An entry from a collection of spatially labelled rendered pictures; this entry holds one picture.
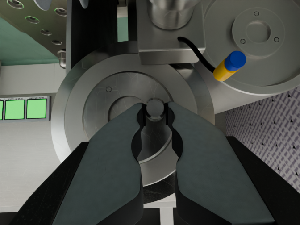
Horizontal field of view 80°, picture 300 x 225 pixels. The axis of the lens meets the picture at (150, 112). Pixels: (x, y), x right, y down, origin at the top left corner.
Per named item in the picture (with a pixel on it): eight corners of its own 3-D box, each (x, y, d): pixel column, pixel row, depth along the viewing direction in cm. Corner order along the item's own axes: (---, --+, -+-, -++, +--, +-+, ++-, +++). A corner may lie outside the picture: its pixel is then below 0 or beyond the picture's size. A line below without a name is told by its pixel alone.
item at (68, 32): (72, -91, 19) (70, 75, 17) (117, 31, 43) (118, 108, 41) (68, -90, 19) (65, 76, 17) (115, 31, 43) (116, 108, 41)
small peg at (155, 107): (170, 109, 11) (153, 123, 11) (167, 114, 14) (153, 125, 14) (156, 92, 11) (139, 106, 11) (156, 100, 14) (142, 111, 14)
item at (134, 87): (77, 76, 15) (169, 64, 15) (87, 82, 17) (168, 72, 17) (85, 170, 14) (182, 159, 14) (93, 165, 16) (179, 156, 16)
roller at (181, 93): (192, 48, 16) (204, 184, 15) (168, 101, 42) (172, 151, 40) (63, 56, 16) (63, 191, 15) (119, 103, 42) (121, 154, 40)
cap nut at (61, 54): (68, 50, 49) (67, 66, 49) (73, 56, 53) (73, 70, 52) (54, 50, 49) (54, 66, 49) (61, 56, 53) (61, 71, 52)
